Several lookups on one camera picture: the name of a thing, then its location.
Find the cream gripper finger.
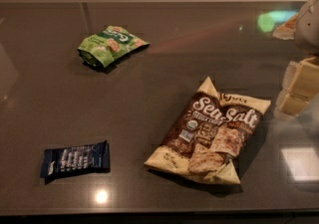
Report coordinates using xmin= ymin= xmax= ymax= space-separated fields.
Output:
xmin=274 ymin=91 xmax=309 ymax=120
xmin=282 ymin=57 xmax=319 ymax=99

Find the dark blue snack bar wrapper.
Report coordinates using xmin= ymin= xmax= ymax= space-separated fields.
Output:
xmin=40 ymin=140 xmax=111 ymax=179

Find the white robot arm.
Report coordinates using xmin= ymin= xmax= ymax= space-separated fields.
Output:
xmin=273 ymin=0 xmax=319 ymax=120

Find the brown sea salt chip bag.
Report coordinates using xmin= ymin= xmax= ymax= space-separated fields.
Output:
xmin=145 ymin=79 xmax=270 ymax=185

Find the green rice chip bag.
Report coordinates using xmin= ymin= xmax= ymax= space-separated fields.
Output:
xmin=78 ymin=26 xmax=150 ymax=68

